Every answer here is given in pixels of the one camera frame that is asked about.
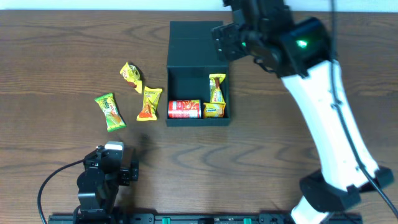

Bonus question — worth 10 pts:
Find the orange Julie's cracker packet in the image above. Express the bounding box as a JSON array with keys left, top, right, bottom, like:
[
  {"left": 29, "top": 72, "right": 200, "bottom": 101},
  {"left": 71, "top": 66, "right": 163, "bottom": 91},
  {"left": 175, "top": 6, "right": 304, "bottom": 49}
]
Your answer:
[{"left": 203, "top": 103, "right": 226, "bottom": 119}]

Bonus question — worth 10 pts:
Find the red Pringles can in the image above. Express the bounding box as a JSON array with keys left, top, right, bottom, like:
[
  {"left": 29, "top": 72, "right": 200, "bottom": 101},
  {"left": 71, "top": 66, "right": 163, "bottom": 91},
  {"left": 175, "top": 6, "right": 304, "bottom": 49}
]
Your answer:
[{"left": 168, "top": 100, "right": 201, "bottom": 119}]

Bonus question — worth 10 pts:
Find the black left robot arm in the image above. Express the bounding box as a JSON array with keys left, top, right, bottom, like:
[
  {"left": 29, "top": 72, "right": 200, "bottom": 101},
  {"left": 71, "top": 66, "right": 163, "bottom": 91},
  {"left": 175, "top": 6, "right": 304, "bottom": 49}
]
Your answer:
[{"left": 72, "top": 146, "right": 139, "bottom": 223}]

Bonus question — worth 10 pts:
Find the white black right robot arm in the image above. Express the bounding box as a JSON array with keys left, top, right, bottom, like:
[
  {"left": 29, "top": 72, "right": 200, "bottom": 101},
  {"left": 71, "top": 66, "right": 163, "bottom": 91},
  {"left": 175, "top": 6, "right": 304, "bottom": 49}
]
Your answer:
[{"left": 212, "top": 0, "right": 394, "bottom": 223}]

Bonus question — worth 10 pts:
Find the dark green open box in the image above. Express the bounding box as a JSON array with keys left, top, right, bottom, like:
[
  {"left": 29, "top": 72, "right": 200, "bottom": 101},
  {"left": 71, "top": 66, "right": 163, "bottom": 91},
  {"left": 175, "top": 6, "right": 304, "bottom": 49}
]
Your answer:
[{"left": 165, "top": 20, "right": 232, "bottom": 128}]

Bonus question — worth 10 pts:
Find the green snack packet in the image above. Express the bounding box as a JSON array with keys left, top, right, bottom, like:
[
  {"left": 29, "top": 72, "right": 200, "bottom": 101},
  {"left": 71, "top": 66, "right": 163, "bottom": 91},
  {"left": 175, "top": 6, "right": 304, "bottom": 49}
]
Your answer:
[{"left": 95, "top": 93, "right": 126, "bottom": 132}]

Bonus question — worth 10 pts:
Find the yellow orange snack packet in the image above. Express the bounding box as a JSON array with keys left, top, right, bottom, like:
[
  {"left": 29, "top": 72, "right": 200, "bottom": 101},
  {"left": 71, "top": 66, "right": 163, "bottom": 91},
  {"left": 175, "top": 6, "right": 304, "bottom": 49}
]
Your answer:
[{"left": 136, "top": 86, "right": 163, "bottom": 121}]

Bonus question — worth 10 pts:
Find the yellow crumpled snack packet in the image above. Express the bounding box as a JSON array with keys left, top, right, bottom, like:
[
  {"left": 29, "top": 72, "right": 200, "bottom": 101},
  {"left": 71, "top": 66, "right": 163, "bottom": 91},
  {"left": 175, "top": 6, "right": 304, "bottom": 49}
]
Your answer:
[{"left": 120, "top": 62, "right": 142, "bottom": 94}]

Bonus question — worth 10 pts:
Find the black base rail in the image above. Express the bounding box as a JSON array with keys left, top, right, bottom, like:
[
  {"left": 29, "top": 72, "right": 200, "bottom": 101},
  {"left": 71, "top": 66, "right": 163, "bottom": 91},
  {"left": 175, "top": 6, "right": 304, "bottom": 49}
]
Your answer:
[{"left": 48, "top": 212, "right": 363, "bottom": 224}]

